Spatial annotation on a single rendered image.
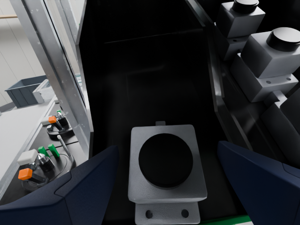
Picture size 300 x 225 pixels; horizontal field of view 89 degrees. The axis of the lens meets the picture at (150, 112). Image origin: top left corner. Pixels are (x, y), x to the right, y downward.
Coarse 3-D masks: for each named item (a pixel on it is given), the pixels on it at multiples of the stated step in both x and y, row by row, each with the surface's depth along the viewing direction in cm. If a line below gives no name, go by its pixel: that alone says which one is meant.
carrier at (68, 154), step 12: (72, 144) 57; (24, 156) 51; (36, 156) 54; (48, 156) 48; (60, 156) 49; (72, 156) 49; (84, 156) 51; (24, 168) 50; (36, 168) 46; (48, 168) 44; (60, 168) 45; (72, 168) 46; (12, 180) 46; (24, 180) 42; (48, 180) 42; (12, 192) 42; (24, 192) 42; (0, 204) 40
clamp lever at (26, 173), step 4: (28, 164) 37; (32, 164) 38; (28, 168) 35; (32, 168) 37; (20, 172) 35; (24, 172) 35; (28, 172) 35; (32, 172) 37; (20, 176) 34; (24, 176) 34; (28, 176) 35; (32, 176) 36; (36, 176) 38; (40, 176) 39; (32, 180) 38; (36, 180) 38; (40, 180) 39; (44, 180) 41
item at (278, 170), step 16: (224, 144) 9; (224, 160) 9; (240, 160) 7; (256, 160) 7; (272, 160) 7; (240, 176) 7; (256, 176) 6; (272, 176) 6; (288, 176) 5; (240, 192) 8; (256, 192) 6; (272, 192) 6; (288, 192) 5; (256, 208) 7; (272, 208) 6; (288, 208) 5; (256, 224) 7; (272, 224) 6; (288, 224) 5
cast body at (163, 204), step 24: (144, 144) 9; (168, 144) 9; (192, 144) 10; (144, 168) 8; (168, 168) 8; (192, 168) 9; (144, 192) 8; (168, 192) 8; (192, 192) 8; (144, 216) 10; (168, 216) 10; (192, 216) 10
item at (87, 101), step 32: (96, 0) 22; (128, 0) 22; (160, 0) 23; (96, 32) 23; (128, 32) 26; (160, 32) 27; (192, 32) 18; (96, 64) 20; (128, 64) 24; (160, 64) 23; (192, 64) 20; (96, 96) 18; (128, 96) 20; (160, 96) 20; (192, 96) 19; (96, 128) 16; (128, 128) 17; (224, 128) 14; (128, 160) 15; (224, 192) 13; (128, 224) 12; (192, 224) 11; (224, 224) 10
